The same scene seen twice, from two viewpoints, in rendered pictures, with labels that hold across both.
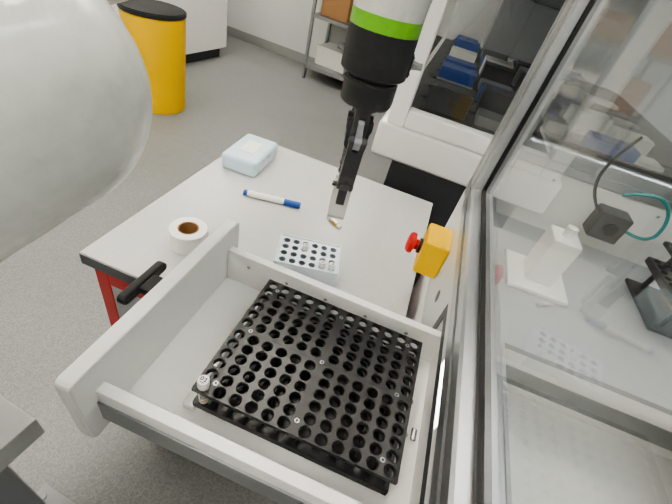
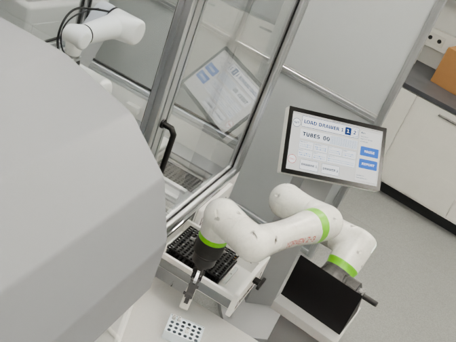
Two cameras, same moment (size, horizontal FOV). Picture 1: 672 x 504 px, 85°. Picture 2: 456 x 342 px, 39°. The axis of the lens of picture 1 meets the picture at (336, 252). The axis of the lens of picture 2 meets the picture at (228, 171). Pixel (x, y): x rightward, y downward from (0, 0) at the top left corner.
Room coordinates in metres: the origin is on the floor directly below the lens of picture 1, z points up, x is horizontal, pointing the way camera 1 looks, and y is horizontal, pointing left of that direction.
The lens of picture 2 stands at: (2.13, 0.20, 2.35)
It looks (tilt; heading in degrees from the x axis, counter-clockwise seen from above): 30 degrees down; 187
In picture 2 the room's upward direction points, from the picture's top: 22 degrees clockwise
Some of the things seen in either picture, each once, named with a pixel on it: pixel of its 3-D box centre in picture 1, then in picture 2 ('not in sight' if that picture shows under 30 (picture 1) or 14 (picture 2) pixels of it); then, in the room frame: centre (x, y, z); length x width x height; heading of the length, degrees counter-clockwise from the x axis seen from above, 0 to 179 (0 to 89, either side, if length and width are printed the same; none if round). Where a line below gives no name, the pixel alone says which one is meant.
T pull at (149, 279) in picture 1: (151, 285); (258, 281); (0.27, 0.20, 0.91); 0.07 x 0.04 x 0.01; 172
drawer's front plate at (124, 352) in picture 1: (172, 310); (248, 284); (0.27, 0.18, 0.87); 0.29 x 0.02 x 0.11; 172
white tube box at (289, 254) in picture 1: (307, 259); (183, 332); (0.54, 0.05, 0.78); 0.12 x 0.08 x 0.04; 97
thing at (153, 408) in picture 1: (322, 381); (199, 256); (0.24, -0.03, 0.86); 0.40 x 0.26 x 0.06; 82
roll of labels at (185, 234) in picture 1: (188, 236); not in sight; (0.50, 0.28, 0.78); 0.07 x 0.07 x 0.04
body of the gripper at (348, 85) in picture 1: (363, 108); (202, 262); (0.55, 0.02, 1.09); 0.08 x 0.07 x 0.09; 7
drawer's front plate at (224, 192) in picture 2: not in sight; (212, 206); (-0.09, -0.10, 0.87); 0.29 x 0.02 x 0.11; 172
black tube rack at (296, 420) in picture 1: (316, 376); (201, 257); (0.24, -0.02, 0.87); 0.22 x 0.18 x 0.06; 82
